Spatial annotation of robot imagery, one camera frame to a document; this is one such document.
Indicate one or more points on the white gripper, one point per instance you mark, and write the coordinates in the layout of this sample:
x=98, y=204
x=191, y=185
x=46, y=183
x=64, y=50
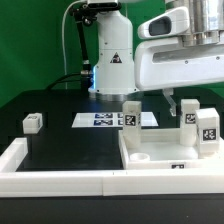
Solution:
x=184, y=46

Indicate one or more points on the white square table top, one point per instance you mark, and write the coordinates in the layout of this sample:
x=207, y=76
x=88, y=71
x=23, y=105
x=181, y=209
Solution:
x=160, y=149

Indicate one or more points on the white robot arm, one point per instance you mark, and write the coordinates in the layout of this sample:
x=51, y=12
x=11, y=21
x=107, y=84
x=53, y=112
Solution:
x=114, y=74

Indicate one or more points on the white sheet with tags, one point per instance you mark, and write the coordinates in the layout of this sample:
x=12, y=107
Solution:
x=109, y=119

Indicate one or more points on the white U-shaped obstacle fence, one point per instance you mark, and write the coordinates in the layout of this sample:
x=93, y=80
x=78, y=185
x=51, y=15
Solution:
x=100, y=183

